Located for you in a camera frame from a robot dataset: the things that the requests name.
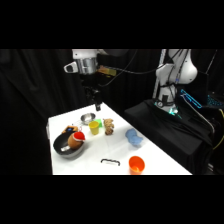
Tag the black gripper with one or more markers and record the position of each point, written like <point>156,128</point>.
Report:
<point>89,81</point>

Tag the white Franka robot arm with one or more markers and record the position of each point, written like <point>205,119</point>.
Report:
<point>181,71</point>

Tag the small steel bowl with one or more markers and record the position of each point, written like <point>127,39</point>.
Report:
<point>87,117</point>

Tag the green block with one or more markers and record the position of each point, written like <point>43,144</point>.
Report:
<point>98,121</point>

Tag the yellow plastic cup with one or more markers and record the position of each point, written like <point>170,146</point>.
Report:
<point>94,128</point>

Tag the brown plush toy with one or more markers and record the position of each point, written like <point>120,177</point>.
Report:
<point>108,127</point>

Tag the orange and blue toy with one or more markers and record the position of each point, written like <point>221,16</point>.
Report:
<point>69,129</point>

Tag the potato toy with red hat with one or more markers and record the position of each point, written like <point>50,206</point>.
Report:
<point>76,139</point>

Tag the black frying pan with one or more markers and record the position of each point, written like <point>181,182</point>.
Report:
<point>66,146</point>

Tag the black curtain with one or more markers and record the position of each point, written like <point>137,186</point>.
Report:
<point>30,100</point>

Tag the orange plastic cup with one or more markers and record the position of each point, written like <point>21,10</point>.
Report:
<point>136,164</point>

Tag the black cloth covered stand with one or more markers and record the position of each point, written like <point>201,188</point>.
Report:
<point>166,133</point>

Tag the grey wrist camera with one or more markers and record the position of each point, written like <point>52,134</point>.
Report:
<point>71,68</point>

